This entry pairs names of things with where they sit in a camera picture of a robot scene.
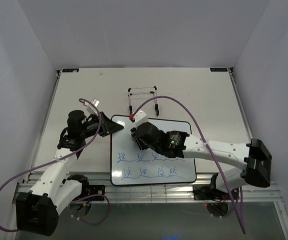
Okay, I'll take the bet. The black wire whiteboard stand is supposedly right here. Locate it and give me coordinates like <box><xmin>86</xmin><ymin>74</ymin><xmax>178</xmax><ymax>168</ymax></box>
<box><xmin>127</xmin><ymin>85</ymin><xmax>157</xmax><ymax>114</ymax></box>

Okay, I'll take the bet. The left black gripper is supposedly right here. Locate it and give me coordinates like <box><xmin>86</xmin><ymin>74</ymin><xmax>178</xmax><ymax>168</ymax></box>
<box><xmin>81</xmin><ymin>111</ymin><xmax>124</xmax><ymax>139</ymax></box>

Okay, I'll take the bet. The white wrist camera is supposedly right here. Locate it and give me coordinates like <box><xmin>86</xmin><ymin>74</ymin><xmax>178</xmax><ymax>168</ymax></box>
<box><xmin>129</xmin><ymin>109</ymin><xmax>148</xmax><ymax>128</ymax></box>
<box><xmin>85</xmin><ymin>98</ymin><xmax>100</xmax><ymax>115</ymax></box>

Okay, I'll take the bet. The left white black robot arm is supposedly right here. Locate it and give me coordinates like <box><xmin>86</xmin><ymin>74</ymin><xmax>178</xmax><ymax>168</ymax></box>
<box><xmin>15</xmin><ymin>110</ymin><xmax>124</xmax><ymax>236</ymax></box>

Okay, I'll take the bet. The aluminium rail frame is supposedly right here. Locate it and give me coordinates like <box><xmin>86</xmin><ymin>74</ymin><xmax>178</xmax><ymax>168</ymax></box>
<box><xmin>12</xmin><ymin>172</ymin><xmax>283</xmax><ymax>205</ymax></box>

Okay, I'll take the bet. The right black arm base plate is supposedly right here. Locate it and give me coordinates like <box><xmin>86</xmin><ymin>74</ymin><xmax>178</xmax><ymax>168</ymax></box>
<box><xmin>192</xmin><ymin>185</ymin><xmax>230</xmax><ymax>202</ymax></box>

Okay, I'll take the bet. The blue corner label right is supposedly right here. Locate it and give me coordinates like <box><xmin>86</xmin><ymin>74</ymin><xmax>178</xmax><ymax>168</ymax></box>
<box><xmin>210</xmin><ymin>67</ymin><xmax>228</xmax><ymax>72</ymax></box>

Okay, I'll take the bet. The blue corner label left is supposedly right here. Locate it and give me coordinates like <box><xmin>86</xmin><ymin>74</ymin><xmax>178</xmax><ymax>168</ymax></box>
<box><xmin>62</xmin><ymin>68</ymin><xmax>79</xmax><ymax>73</ymax></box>

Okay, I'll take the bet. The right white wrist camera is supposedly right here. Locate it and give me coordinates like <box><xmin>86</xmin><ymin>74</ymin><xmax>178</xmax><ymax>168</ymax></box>
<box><xmin>129</xmin><ymin>109</ymin><xmax>148</xmax><ymax>128</ymax></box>

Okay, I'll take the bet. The white whiteboard black frame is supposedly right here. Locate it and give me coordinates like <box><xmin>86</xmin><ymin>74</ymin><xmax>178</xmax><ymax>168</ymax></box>
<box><xmin>110</xmin><ymin>115</ymin><xmax>197</xmax><ymax>186</ymax></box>

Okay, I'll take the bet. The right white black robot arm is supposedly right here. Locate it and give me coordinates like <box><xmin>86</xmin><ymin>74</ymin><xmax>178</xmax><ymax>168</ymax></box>
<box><xmin>130</xmin><ymin>122</ymin><xmax>273</xmax><ymax>199</ymax></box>

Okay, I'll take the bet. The blue corner label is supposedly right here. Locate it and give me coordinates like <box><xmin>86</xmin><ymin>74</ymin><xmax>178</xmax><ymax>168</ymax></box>
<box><xmin>210</xmin><ymin>67</ymin><xmax>228</xmax><ymax>72</ymax></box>
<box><xmin>62</xmin><ymin>68</ymin><xmax>79</xmax><ymax>73</ymax></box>

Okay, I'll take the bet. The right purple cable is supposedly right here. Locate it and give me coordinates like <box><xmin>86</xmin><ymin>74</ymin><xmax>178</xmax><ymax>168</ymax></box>
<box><xmin>132</xmin><ymin>95</ymin><xmax>247</xmax><ymax>235</ymax></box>

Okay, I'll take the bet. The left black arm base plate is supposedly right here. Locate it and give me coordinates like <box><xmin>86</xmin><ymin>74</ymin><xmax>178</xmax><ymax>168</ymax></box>
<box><xmin>86</xmin><ymin>185</ymin><xmax>105</xmax><ymax>202</ymax></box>

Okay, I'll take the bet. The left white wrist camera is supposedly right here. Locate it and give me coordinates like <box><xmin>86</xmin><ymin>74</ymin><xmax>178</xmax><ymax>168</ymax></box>
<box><xmin>85</xmin><ymin>98</ymin><xmax>100</xmax><ymax>115</ymax></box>

